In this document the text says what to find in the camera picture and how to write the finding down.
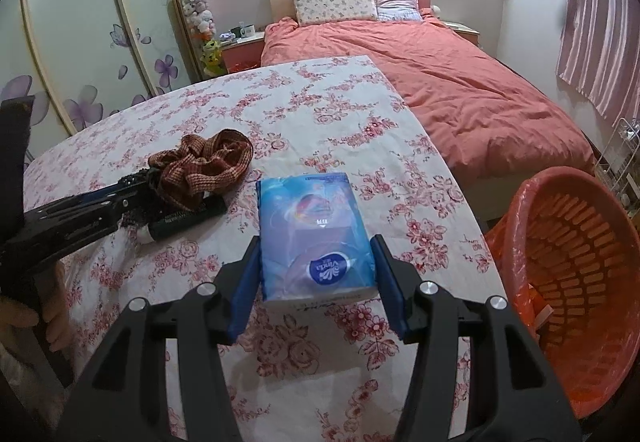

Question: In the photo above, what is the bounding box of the floral white pink tablecloth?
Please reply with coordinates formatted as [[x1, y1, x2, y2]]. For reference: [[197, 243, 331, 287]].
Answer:
[[25, 57, 503, 441]]

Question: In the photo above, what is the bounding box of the floral white pillow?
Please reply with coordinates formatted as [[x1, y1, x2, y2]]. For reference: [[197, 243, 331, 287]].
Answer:
[[293, 0, 378, 27]]

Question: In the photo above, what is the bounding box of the blue tissue pack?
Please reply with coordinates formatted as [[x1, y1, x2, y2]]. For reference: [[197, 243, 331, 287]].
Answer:
[[256, 172, 378, 310]]

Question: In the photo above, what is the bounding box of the person left hand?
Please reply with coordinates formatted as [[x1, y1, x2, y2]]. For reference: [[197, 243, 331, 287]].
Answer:
[[1, 262, 73, 353]]

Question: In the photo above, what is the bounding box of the white mug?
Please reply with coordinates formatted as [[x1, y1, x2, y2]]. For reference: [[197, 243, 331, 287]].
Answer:
[[240, 24, 255, 38]]

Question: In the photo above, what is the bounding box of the plush toy tower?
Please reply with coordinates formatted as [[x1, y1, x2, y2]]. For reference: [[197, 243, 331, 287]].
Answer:
[[182, 0, 226, 78]]

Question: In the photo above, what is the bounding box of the coral red duvet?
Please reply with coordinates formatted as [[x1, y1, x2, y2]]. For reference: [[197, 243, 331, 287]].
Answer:
[[262, 14, 596, 184]]

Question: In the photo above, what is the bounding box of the white wire rack shelf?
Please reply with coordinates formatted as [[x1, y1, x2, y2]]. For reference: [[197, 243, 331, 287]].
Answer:
[[596, 118, 640, 217]]

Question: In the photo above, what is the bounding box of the pink left nightstand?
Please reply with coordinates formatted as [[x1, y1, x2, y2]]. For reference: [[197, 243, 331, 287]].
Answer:
[[222, 32, 265, 73]]

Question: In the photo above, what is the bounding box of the orange plastic laundry basket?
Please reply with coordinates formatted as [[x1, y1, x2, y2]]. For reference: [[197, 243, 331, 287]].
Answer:
[[485, 167, 639, 418]]

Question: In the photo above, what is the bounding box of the pink striped pillow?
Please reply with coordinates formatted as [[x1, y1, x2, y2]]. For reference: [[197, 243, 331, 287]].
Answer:
[[375, 0, 422, 22]]

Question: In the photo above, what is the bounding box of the right nightstand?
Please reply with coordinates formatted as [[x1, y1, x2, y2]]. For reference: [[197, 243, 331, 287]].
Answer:
[[444, 21, 480, 46]]

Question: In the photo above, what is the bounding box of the pink satin curtain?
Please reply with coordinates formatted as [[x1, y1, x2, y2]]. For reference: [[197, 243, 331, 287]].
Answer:
[[556, 0, 639, 123]]

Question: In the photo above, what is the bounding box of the floral sliding wardrobe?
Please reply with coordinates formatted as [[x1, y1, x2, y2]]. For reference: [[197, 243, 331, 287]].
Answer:
[[1, 0, 196, 162]]

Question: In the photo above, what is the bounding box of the black white daisy sock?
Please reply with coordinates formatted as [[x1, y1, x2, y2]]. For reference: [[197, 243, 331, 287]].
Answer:
[[0, 95, 35, 243]]

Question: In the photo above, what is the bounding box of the brown woven scrunchie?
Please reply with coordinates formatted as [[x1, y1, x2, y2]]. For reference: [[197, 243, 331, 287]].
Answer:
[[148, 129, 254, 211]]

